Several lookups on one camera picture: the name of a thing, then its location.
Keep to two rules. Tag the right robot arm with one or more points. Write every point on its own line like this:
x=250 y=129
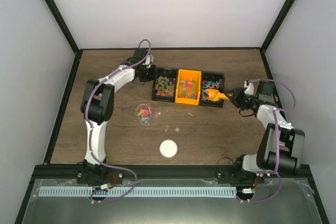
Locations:
x=281 y=147

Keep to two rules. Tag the black frame base bar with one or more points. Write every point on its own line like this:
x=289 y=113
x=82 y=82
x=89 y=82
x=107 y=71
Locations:
x=224 y=174

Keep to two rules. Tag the orange plastic scoop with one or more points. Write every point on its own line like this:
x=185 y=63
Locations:
x=215 y=95

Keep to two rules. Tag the white round lid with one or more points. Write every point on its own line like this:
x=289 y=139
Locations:
x=168 y=148

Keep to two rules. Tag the clear plastic cup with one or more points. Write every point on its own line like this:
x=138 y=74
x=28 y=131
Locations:
x=144 y=113

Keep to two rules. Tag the black bin with popsicle candies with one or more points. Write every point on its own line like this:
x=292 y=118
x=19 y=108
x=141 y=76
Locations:
x=164 y=84

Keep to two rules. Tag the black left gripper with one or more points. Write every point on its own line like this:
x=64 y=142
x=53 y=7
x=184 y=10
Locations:
x=153 y=75

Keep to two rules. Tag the yellow bin with star candies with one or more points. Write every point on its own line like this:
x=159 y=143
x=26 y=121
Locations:
x=188 y=87

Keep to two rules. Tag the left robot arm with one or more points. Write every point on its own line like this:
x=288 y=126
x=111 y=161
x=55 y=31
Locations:
x=97 y=105

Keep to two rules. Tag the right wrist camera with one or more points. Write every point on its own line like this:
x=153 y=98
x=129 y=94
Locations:
x=248 y=87

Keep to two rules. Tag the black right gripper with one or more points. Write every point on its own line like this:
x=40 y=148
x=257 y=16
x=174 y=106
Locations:
x=237 y=94

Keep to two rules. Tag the light blue slotted rail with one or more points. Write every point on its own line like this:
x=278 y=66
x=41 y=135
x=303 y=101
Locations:
x=85 y=191

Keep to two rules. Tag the black bin with lollipops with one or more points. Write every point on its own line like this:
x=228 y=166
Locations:
x=211 y=80

